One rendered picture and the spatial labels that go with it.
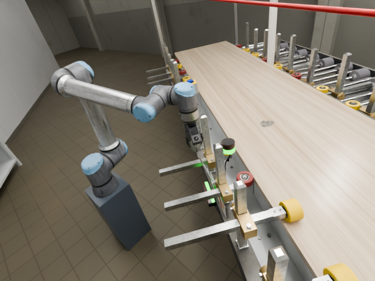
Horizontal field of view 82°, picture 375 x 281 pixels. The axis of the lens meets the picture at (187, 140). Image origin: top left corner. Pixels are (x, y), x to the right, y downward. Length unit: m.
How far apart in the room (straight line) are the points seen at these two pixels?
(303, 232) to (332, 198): 0.21
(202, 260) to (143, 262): 0.47
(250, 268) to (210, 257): 0.83
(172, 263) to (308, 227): 1.20
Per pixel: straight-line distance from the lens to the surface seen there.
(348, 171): 1.22
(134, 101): 0.97
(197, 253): 1.91
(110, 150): 1.59
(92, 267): 2.16
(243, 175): 1.11
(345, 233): 1.00
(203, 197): 1.09
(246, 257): 1.11
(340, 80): 1.94
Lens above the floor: 1.70
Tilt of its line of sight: 36 degrees down
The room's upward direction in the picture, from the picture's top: 12 degrees counter-clockwise
